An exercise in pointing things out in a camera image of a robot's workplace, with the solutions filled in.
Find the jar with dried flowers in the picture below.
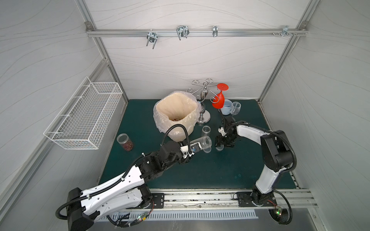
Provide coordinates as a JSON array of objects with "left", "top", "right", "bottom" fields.
[{"left": 201, "top": 126, "right": 211, "bottom": 137}]

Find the clear plastic jar lid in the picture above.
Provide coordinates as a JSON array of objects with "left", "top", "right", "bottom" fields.
[{"left": 203, "top": 147, "right": 212, "bottom": 153}]

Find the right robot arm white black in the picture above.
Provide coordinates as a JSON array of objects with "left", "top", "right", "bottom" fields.
[{"left": 215, "top": 115, "right": 297, "bottom": 207}]

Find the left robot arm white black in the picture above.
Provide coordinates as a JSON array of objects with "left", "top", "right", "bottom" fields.
[{"left": 55, "top": 135, "right": 201, "bottom": 231}]

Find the chrome glass holder stand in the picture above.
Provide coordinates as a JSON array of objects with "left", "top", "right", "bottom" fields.
[{"left": 186, "top": 79, "right": 216, "bottom": 125}]

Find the clear wine glass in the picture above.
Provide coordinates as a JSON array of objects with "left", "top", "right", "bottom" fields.
[{"left": 230, "top": 102, "right": 241, "bottom": 115}]

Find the red plastic wine glass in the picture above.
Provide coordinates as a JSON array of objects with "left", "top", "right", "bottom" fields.
[{"left": 211, "top": 83, "right": 229, "bottom": 109}]

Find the cream trash bin with bag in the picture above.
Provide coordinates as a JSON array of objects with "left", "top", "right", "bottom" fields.
[{"left": 153, "top": 91, "right": 202, "bottom": 135}]

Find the white vent strip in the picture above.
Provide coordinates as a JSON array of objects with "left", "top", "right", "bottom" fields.
[{"left": 111, "top": 210, "right": 259, "bottom": 221}]

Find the metal hook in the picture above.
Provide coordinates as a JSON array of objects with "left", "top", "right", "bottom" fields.
[
  {"left": 146, "top": 31, "right": 158, "bottom": 49},
  {"left": 213, "top": 26, "right": 218, "bottom": 38},
  {"left": 176, "top": 25, "right": 189, "bottom": 40}
]

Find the metal hook right end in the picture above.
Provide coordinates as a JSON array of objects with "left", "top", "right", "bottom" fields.
[{"left": 272, "top": 26, "right": 298, "bottom": 38}]

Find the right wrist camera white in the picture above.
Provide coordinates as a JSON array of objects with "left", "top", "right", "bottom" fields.
[{"left": 218, "top": 127, "right": 226, "bottom": 137}]

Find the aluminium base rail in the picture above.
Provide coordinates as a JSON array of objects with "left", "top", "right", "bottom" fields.
[{"left": 150, "top": 189, "right": 319, "bottom": 210}]

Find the white wire basket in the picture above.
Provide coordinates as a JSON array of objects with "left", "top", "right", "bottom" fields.
[{"left": 43, "top": 77, "right": 122, "bottom": 150}]

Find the aluminium top rail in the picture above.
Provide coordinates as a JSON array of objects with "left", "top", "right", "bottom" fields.
[{"left": 87, "top": 28, "right": 308, "bottom": 38}]

